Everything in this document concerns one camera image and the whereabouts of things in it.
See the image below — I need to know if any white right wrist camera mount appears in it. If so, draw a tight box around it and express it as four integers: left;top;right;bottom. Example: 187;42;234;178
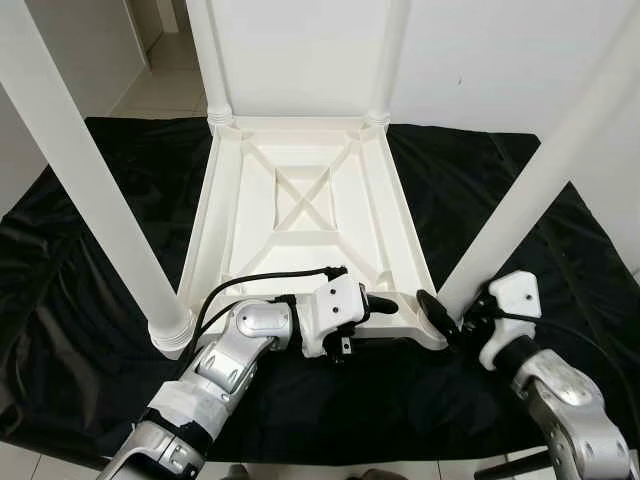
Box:
478;270;542;371

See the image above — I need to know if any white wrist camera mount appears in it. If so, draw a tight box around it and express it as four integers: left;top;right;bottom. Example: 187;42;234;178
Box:
478;270;542;371
298;272;369;359

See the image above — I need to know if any white plastic children table top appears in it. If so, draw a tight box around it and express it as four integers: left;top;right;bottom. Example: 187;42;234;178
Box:
148;112;451;359

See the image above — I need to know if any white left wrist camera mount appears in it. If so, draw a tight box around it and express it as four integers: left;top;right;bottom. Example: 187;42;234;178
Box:
298;272;369;359

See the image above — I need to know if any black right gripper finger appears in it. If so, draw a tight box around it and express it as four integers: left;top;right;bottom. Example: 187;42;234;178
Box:
415;289;464;350

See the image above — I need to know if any black metal bar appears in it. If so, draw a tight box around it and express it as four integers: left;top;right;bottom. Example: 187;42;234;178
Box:
475;450;551;479

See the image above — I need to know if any white plastic screw-in table leg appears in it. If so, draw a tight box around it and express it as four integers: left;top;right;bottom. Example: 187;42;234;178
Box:
364;0;412;124
0;0;197;351
436;8;640;321
187;0;237;126

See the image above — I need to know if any black fabric table cover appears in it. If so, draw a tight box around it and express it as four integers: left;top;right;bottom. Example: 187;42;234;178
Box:
0;117;640;466

